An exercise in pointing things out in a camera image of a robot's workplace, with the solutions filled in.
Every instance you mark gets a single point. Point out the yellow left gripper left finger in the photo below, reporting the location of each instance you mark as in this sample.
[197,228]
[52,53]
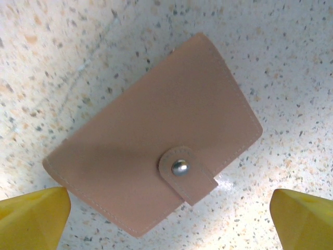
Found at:
[31,221]

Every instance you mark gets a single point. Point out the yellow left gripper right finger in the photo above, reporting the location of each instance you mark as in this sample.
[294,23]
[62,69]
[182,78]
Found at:
[304,224]

